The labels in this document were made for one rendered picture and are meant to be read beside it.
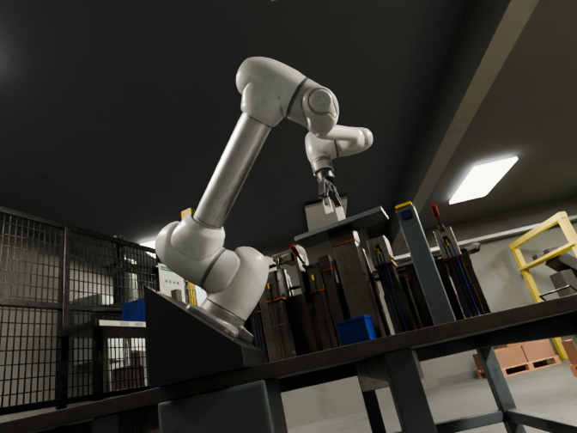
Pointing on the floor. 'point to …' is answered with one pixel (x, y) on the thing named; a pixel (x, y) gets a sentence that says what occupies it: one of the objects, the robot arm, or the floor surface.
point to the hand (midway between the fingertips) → (336, 215)
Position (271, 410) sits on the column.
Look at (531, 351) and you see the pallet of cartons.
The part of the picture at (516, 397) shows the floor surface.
